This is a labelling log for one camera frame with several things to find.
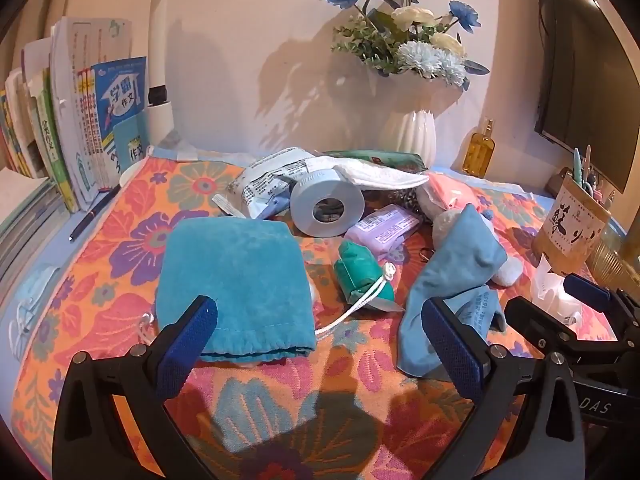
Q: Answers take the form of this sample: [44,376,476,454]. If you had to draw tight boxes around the black pen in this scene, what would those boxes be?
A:
[69,184,122,242]

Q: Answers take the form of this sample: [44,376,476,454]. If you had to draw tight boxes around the green packet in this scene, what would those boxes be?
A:
[325,149,426,171]

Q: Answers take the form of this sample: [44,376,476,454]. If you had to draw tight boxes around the bamboo pen holder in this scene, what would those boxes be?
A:
[531,175,612,273]

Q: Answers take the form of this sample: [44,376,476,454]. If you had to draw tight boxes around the light blue cloth bag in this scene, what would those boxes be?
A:
[397,203,508,378]

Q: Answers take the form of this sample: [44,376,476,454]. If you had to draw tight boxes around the gold ribbed basket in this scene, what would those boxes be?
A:
[587,220,640,291]

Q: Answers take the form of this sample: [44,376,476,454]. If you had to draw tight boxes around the teal towel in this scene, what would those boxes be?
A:
[139,217,318,363]

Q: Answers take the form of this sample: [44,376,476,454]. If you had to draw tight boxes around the small green drawstring pouch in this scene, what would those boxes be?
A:
[315,241,398,338]

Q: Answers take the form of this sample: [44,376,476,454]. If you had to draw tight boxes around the grey tape roll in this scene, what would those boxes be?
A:
[290,167,368,238]

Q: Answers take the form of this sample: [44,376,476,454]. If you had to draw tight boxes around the white plastic bag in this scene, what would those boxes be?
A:
[530,257,583,326]

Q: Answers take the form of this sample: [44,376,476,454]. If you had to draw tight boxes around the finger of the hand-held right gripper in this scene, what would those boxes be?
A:
[564,276,640,341]
[504,297,621,357]

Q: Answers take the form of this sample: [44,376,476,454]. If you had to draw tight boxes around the purple packet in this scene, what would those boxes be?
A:
[345,203,422,256]

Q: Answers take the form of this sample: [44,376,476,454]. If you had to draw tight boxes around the white ribbed vase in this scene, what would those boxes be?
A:
[382,109,437,168]

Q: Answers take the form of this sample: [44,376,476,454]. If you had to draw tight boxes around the bunch of pens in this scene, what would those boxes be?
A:
[570,144,618,206]

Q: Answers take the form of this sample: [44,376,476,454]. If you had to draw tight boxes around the pile of flat books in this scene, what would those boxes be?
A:
[0,167,66,281]

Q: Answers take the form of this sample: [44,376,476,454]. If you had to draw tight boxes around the yellow oil bottle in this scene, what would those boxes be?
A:
[462,117,497,179]

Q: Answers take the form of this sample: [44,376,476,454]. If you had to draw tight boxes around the blue and white flower bouquet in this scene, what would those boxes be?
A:
[324,0,491,92]

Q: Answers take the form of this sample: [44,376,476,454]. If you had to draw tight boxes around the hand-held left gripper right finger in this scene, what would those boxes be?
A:
[421,296,586,480]

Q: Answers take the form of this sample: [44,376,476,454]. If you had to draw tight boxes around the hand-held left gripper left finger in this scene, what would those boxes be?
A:
[52,295,221,480]

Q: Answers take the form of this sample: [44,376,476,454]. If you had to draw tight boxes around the white towel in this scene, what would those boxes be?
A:
[305,157,431,193]

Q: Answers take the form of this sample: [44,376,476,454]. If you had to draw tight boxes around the white printed packet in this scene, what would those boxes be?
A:
[225,146,326,221]

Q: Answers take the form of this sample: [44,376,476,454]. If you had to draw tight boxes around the orange floral table cloth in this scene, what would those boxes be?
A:
[10,152,621,480]

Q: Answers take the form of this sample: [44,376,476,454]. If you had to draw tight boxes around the white desk lamp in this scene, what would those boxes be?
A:
[145,0,177,148]

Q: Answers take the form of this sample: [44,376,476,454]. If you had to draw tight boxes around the black monitor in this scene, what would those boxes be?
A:
[534,0,640,193]

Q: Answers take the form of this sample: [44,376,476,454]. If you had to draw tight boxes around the pink plastic bag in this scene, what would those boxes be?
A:
[425,171,493,211]

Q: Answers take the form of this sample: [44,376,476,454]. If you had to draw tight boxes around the row of upright books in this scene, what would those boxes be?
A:
[0,16,151,213]

